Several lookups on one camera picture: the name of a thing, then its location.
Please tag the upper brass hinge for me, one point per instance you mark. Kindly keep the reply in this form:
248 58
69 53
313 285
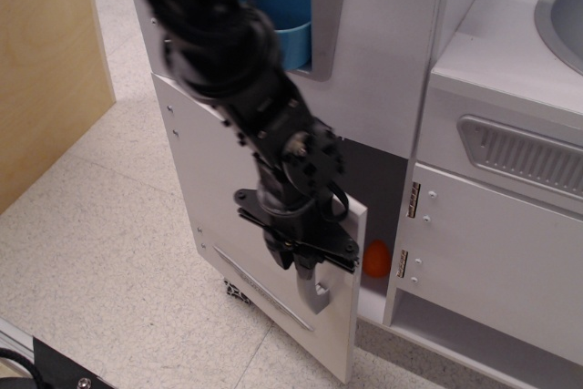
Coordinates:
413 200

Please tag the brass hinge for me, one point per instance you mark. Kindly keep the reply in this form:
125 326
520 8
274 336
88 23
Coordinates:
402 264
413 200

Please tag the white toy fridge cabinet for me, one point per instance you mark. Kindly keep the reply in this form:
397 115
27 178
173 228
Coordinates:
373 100

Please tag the aluminium extrusion foot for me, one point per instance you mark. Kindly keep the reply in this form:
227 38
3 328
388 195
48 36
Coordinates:
233 291

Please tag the lower brass hinge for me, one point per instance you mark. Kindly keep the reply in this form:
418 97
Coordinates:
402 264

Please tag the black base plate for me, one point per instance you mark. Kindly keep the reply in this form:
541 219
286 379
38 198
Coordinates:
59 371

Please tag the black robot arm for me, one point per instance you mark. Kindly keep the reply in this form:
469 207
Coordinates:
226 55

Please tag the white oven cabinet door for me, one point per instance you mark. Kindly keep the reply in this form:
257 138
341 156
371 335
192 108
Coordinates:
509 264

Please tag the grey round sink basin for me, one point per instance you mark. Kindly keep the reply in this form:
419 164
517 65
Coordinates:
559 24

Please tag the blue plastic cup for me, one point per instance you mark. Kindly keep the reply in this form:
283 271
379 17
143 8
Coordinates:
292 23

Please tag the white fridge door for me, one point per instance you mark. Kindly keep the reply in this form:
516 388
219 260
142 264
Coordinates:
211 167

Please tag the silver fridge door handle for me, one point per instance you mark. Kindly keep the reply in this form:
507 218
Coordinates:
314 296

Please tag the orange toy fruit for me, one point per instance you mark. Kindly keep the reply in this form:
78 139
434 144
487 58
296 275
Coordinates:
377 260

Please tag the light plywood panel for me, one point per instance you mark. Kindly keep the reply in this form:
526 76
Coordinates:
55 85

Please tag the grey vent panel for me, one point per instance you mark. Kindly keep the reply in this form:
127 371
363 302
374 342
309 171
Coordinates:
526 156

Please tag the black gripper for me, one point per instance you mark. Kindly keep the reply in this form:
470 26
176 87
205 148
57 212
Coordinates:
301 235

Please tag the white toy kitchen counter unit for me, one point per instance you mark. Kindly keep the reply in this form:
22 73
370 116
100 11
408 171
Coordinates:
496 67

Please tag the aluminium frame rail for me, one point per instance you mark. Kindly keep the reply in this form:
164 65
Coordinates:
14 339

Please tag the silver fridge door emblem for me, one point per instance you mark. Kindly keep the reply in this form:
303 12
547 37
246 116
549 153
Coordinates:
264 292

